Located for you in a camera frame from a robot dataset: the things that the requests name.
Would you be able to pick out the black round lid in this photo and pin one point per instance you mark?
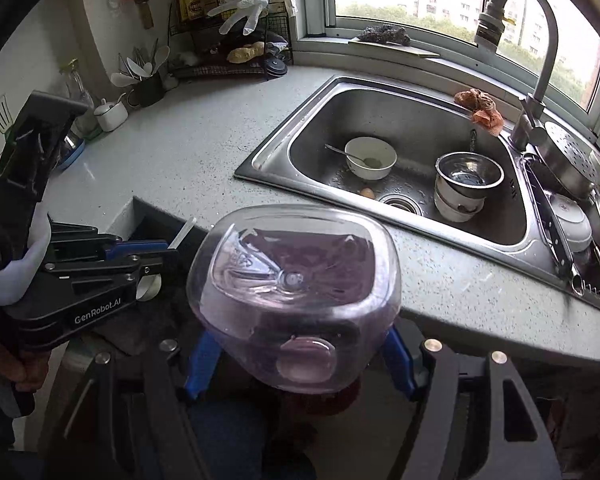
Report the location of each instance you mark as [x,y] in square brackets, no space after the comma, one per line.
[276,66]

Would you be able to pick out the ginger root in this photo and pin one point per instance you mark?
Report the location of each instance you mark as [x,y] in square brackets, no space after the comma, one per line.
[245,53]

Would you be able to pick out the black utensil holder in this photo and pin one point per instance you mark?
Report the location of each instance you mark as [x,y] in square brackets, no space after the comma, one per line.
[147,91]

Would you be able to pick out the large white soup spoon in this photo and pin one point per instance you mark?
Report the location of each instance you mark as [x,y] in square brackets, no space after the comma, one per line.
[161,57]

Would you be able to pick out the brown eggshell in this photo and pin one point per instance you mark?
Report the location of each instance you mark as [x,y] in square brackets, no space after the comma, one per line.
[367,192]

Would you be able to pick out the garlic bulbs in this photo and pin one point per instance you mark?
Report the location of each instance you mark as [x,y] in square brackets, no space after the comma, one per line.
[185,60]

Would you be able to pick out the metal spoon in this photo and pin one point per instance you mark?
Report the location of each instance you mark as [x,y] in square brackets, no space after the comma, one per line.
[342,151]

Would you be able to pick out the thin board on sill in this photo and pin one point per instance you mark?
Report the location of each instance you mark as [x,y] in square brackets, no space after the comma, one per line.
[410,51]

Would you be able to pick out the white ceramic bowl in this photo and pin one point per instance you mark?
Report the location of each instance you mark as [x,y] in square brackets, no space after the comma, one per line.
[370,160]

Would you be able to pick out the blue dish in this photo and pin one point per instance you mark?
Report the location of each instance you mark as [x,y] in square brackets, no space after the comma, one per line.
[72,160]

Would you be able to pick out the window frame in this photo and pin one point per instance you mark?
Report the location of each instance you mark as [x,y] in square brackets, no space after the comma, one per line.
[315,0]

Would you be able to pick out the white lidded condiment pot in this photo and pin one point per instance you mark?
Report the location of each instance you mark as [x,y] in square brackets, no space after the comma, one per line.
[111,115]

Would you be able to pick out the steel bowl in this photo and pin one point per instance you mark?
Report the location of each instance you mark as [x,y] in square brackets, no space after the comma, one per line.
[470,172]

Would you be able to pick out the white ceramic pot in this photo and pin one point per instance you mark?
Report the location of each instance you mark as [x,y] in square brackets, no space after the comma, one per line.
[455,207]

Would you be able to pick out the person's left hand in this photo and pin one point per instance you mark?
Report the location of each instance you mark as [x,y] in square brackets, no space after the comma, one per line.
[10,372]

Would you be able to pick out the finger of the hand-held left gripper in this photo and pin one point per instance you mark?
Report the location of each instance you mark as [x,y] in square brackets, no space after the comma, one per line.
[130,249]
[105,270]

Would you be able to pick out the clear plastic container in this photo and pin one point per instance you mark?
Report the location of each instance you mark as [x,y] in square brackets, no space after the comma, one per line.
[295,285]

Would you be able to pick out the white bowl in drying rack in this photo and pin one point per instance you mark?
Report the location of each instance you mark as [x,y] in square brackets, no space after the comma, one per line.
[572,222]

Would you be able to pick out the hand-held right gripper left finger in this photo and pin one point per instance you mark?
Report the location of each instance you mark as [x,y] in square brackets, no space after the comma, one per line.
[202,365]

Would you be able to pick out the orange rag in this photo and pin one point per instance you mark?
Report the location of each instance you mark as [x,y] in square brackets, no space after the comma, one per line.
[480,110]

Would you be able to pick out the stainless steel sink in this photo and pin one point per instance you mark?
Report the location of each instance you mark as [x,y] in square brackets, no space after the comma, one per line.
[420,125]

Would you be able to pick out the steel colander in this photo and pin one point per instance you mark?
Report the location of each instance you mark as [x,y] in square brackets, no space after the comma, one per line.
[570,160]

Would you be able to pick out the glass oil bottle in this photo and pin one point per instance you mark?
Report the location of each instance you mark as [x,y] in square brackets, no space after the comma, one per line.
[82,105]

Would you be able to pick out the white rubber glove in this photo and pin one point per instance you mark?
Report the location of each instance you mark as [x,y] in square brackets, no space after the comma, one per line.
[242,10]

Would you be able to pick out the small white soup spoon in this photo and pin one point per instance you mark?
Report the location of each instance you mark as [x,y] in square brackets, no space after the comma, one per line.
[122,79]

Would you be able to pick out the grey gooseneck faucet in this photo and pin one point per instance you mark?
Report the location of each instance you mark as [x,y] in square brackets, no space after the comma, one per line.
[540,60]

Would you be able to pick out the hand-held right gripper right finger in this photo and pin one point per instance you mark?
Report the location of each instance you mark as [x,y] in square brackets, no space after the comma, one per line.
[397,365]

